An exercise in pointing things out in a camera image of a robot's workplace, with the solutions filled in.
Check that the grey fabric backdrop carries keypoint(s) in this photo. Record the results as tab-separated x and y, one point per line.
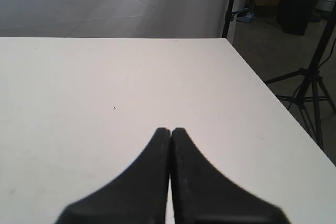
113	18

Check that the black backdrop stand pole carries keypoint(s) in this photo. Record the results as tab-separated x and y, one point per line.
228	18

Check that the silver metal pot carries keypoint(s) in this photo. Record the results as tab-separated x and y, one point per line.
325	5

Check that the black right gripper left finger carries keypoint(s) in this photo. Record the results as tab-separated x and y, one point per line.
138	195

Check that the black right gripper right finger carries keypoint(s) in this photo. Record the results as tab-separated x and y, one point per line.
202	194

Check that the blue dustpan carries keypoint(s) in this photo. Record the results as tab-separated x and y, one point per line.
244	15

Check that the black light stand tripod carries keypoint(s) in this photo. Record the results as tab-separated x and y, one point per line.
308	95

